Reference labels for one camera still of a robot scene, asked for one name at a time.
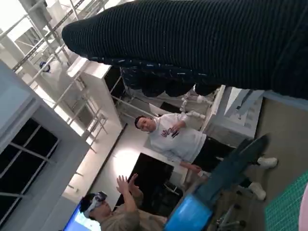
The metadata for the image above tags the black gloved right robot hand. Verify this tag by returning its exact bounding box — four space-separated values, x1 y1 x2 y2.
61 0 308 102

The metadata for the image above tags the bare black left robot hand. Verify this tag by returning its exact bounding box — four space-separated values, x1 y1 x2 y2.
163 135 269 231

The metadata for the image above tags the pink bowl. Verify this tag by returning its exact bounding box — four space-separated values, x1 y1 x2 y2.
296 189 308 231

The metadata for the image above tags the person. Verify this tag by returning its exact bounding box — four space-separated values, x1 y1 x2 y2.
134 113 279 201
80 173 169 231

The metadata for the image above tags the green cutting mat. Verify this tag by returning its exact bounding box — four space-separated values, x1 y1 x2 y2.
263 179 308 231

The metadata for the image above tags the white headset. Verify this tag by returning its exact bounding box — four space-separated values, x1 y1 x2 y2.
82 191 108 214

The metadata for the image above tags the white mesh cabinet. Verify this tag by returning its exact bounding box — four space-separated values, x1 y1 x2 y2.
206 85 263 148

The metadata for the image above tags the computer monitor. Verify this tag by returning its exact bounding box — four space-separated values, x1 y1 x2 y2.
63 202 102 231

